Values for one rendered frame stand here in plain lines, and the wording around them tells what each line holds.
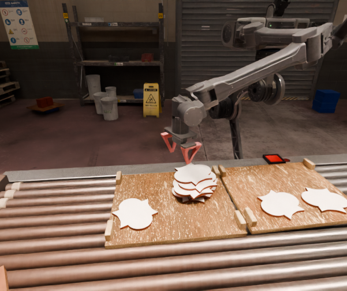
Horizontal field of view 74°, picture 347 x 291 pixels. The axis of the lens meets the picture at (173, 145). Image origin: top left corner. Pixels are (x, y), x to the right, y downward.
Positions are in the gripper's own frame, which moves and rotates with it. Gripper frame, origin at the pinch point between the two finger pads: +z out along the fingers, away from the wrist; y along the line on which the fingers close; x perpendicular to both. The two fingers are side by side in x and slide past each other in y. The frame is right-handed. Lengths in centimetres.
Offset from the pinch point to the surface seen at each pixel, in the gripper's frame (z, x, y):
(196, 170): 8.1, 7.4, 0.6
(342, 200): 13, 43, 37
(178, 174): 8.2, 0.1, -0.6
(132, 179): 15.1, -11.3, -16.0
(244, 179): 14.7, 26.0, 8.5
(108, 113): 97, 84, -336
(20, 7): -76, 3, -564
